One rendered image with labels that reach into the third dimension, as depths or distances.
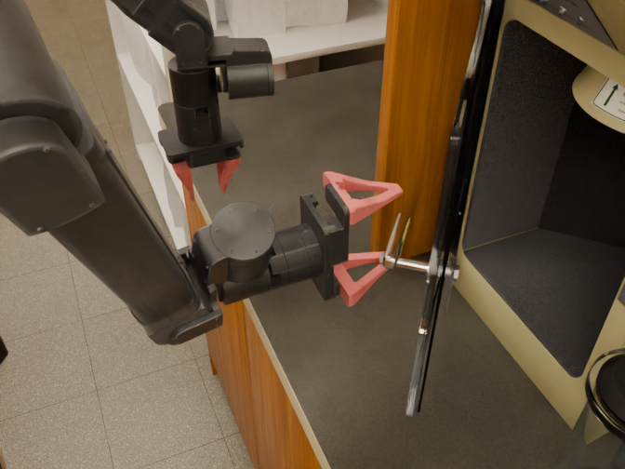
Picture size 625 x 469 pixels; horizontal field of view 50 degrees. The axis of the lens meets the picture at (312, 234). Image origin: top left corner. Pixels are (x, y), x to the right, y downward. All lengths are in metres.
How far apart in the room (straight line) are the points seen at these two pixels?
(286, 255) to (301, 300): 0.35
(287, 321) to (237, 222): 0.41
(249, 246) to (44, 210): 0.29
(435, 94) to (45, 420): 1.58
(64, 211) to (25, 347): 2.03
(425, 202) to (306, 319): 0.25
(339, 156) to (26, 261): 1.61
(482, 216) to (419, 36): 0.27
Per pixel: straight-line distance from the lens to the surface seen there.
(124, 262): 0.48
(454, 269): 0.68
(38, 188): 0.31
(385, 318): 0.99
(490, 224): 0.99
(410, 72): 0.88
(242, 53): 0.83
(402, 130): 0.92
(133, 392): 2.13
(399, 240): 0.71
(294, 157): 1.30
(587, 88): 0.76
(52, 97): 0.29
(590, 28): 0.65
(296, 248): 0.66
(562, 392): 0.91
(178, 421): 2.04
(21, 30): 0.32
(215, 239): 0.58
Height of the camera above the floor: 1.67
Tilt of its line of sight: 41 degrees down
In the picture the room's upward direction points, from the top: straight up
